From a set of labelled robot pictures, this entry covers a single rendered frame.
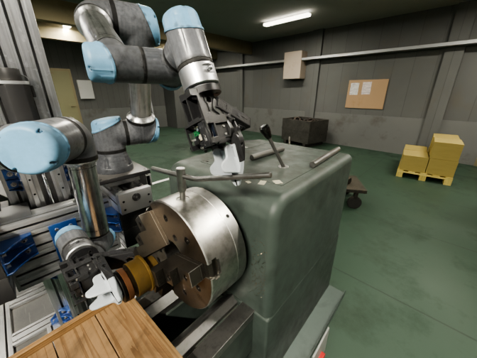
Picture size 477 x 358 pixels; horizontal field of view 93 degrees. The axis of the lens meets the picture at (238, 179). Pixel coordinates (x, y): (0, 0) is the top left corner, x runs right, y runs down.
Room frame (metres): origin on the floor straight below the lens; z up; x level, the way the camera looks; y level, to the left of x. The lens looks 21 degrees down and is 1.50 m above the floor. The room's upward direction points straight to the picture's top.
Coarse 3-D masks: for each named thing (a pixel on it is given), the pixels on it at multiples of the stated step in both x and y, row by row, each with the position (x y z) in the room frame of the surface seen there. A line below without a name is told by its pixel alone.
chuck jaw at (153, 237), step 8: (144, 216) 0.52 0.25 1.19; (152, 216) 0.53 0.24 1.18; (144, 224) 0.51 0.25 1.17; (152, 224) 0.52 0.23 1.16; (144, 232) 0.49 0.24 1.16; (152, 232) 0.50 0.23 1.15; (160, 232) 0.51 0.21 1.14; (136, 240) 0.50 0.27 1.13; (144, 240) 0.48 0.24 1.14; (152, 240) 0.49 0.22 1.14; (160, 240) 0.49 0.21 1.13; (168, 240) 0.51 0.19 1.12; (136, 248) 0.45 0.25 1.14; (144, 248) 0.46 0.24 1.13; (152, 248) 0.47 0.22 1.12; (160, 248) 0.48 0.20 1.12; (144, 256) 0.45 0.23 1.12
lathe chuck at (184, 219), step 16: (176, 192) 0.59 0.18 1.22; (192, 192) 0.56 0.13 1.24; (160, 208) 0.52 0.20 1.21; (176, 208) 0.48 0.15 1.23; (192, 208) 0.49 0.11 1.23; (208, 208) 0.50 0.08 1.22; (160, 224) 0.52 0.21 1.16; (176, 224) 0.47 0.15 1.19; (192, 224) 0.44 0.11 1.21; (208, 224) 0.46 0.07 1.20; (224, 224) 0.48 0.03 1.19; (176, 240) 0.48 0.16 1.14; (192, 240) 0.43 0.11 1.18; (208, 240) 0.43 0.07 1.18; (224, 240) 0.45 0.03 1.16; (160, 256) 0.54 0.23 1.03; (192, 256) 0.43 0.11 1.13; (208, 256) 0.41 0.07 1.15; (224, 256) 0.43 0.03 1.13; (224, 272) 0.42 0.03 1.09; (176, 288) 0.50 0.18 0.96; (192, 288) 0.44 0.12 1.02; (208, 288) 0.40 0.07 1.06; (224, 288) 0.43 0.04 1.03; (192, 304) 0.45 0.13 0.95; (208, 304) 0.40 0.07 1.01
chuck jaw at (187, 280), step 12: (168, 264) 0.43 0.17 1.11; (180, 264) 0.42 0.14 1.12; (192, 264) 0.41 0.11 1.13; (204, 264) 0.41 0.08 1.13; (216, 264) 0.42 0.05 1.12; (156, 276) 0.40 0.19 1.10; (168, 276) 0.40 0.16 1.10; (180, 276) 0.40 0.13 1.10; (192, 276) 0.38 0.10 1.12; (204, 276) 0.40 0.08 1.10; (216, 276) 0.41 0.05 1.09
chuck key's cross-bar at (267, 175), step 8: (152, 168) 0.56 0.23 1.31; (160, 168) 0.55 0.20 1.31; (176, 176) 0.52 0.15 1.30; (184, 176) 0.51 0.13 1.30; (192, 176) 0.51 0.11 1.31; (208, 176) 0.48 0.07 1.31; (216, 176) 0.47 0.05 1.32; (224, 176) 0.46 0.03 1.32; (232, 176) 0.45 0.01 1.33; (240, 176) 0.44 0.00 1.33; (248, 176) 0.43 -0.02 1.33; (256, 176) 0.42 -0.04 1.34; (264, 176) 0.41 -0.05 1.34
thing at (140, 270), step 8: (136, 256) 0.44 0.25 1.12; (152, 256) 0.45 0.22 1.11; (128, 264) 0.42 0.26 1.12; (136, 264) 0.42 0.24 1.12; (144, 264) 0.42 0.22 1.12; (152, 264) 0.43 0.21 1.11; (120, 272) 0.39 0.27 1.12; (128, 272) 0.40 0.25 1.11; (136, 272) 0.40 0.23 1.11; (144, 272) 0.40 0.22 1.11; (120, 280) 0.38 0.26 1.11; (128, 280) 0.38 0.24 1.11; (136, 280) 0.39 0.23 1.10; (144, 280) 0.39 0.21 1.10; (152, 280) 0.40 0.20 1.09; (128, 288) 0.37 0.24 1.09; (136, 288) 0.38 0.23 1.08; (144, 288) 0.39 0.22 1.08; (152, 288) 0.40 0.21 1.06; (128, 296) 0.37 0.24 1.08
